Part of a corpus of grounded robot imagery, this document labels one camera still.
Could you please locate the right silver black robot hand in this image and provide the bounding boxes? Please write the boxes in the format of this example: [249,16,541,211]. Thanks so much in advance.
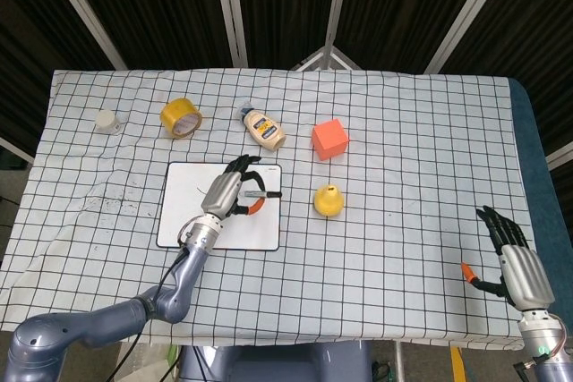
[460,205,556,311]

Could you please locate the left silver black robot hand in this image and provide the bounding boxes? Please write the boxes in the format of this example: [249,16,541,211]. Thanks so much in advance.
[200,154,266,218]

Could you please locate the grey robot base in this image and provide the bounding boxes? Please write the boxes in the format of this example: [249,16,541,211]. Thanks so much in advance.
[178,341,375,382]

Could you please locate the white dry-erase board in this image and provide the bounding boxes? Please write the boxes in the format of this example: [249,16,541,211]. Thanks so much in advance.
[155,161,283,252]

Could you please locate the beige mayonnaise squeeze bottle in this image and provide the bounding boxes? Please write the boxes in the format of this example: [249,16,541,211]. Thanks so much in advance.
[235,102,287,149]

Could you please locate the yellow packing tape roll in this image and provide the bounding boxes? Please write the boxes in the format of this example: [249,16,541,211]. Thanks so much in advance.
[159,98,203,140]

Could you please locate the yellow pear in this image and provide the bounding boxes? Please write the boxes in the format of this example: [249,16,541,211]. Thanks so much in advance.
[312,183,346,217]

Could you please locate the yellow floor tape strip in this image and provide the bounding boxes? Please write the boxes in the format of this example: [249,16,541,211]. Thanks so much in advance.
[449,345,467,382]

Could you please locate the orange cube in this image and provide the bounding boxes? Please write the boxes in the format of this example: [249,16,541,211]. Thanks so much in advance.
[311,118,350,162]

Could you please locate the white black-checked tablecloth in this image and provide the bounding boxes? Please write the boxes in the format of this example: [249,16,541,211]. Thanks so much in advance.
[0,68,525,352]

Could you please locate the small white cap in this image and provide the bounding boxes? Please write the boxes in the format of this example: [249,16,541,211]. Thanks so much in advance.
[94,109,122,135]

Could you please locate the metal screen base foot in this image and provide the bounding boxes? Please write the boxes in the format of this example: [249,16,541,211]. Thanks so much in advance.
[290,44,362,72]

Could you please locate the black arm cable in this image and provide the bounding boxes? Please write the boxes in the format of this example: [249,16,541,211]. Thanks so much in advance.
[105,245,189,382]

